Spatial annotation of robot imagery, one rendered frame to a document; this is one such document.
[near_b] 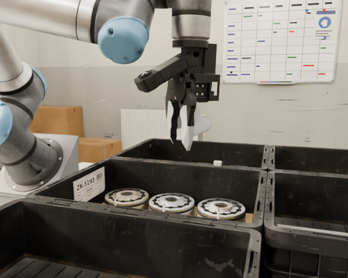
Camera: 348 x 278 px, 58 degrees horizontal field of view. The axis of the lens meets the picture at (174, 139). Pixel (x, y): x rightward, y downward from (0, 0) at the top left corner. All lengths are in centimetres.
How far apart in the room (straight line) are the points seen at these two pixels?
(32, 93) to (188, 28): 53
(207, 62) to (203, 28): 7
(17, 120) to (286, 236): 72
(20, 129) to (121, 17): 50
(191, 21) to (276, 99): 323
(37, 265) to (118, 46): 38
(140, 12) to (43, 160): 58
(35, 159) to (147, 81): 50
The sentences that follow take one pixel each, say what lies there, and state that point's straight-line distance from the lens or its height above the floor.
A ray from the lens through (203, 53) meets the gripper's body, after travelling 64.
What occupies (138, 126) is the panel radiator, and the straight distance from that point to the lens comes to 401.
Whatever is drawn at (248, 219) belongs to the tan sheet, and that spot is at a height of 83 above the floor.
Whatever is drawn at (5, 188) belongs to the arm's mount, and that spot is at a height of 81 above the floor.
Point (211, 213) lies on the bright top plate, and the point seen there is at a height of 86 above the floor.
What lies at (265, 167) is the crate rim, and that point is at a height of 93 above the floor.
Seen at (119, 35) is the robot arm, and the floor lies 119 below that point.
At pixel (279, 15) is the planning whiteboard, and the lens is 384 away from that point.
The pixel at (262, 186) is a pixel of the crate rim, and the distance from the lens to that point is 62.
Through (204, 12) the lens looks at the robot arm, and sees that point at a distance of 62.
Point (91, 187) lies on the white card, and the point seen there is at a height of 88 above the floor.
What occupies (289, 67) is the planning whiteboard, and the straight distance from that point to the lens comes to 379.
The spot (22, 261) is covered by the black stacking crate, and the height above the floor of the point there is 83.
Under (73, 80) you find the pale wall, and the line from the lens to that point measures 453.
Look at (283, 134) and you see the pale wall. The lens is 384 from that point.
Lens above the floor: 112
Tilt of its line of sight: 10 degrees down
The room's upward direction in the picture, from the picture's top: straight up
